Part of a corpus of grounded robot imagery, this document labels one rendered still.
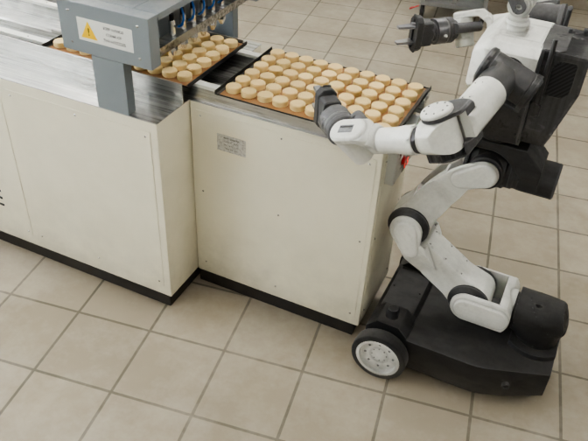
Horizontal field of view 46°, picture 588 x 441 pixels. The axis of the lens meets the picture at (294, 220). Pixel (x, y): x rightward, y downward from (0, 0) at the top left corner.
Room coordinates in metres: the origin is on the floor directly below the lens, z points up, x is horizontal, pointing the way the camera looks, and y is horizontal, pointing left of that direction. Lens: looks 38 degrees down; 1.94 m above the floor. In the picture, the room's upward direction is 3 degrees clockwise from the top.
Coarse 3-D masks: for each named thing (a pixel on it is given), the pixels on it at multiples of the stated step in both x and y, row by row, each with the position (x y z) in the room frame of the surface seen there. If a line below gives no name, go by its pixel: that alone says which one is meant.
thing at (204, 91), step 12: (12, 36) 2.36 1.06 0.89; (24, 36) 2.34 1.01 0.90; (36, 36) 2.35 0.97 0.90; (204, 84) 2.05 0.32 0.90; (216, 84) 2.05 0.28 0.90; (192, 96) 2.06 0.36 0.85; (204, 96) 2.04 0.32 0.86; (216, 96) 2.02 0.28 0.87; (240, 108) 1.99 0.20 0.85; (252, 108) 1.97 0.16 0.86; (264, 108) 1.95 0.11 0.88; (276, 120) 1.94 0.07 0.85; (288, 120) 1.92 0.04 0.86; (300, 120) 1.90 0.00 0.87
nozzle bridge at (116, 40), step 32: (64, 0) 1.99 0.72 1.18; (96, 0) 2.00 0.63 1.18; (128, 0) 2.01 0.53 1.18; (160, 0) 2.03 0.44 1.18; (192, 0) 2.10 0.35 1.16; (224, 0) 2.42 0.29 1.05; (256, 0) 2.50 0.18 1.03; (64, 32) 2.00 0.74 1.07; (96, 32) 1.95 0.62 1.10; (128, 32) 1.90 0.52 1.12; (160, 32) 2.07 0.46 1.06; (192, 32) 2.15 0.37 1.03; (224, 32) 2.56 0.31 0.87; (96, 64) 1.96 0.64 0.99; (128, 64) 1.91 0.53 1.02; (160, 64) 1.92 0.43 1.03; (128, 96) 1.92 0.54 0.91
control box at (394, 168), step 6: (414, 114) 2.04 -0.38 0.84; (414, 120) 2.00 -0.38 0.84; (420, 120) 2.03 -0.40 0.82; (390, 156) 1.82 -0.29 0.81; (396, 156) 1.82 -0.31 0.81; (402, 156) 1.87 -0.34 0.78; (408, 156) 1.94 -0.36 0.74; (390, 162) 1.82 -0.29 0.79; (396, 162) 1.82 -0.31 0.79; (408, 162) 1.95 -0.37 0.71; (390, 168) 1.82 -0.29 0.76; (396, 168) 1.83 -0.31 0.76; (402, 168) 1.90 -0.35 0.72; (390, 174) 1.82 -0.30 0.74; (396, 174) 1.84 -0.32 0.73; (384, 180) 1.83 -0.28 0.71; (390, 180) 1.82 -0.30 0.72
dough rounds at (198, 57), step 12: (204, 36) 2.39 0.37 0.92; (216, 36) 2.39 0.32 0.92; (60, 48) 2.25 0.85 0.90; (180, 48) 2.27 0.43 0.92; (192, 48) 2.32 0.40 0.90; (204, 48) 2.28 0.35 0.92; (216, 48) 2.29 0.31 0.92; (228, 48) 2.30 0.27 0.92; (168, 60) 2.16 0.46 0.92; (180, 60) 2.17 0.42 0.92; (192, 60) 2.19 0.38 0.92; (204, 60) 2.18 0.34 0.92; (216, 60) 2.23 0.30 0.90; (144, 72) 2.11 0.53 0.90; (156, 72) 2.10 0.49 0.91; (168, 72) 2.08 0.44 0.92; (180, 72) 2.08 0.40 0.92; (192, 72) 2.11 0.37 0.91
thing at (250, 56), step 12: (0, 0) 2.76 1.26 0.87; (12, 0) 2.73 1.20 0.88; (24, 0) 2.70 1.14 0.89; (36, 0) 2.69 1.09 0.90; (36, 12) 2.69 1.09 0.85; (48, 12) 2.66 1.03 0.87; (228, 60) 2.34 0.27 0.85; (240, 60) 2.32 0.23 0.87; (252, 60) 2.30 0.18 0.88; (420, 108) 2.05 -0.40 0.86
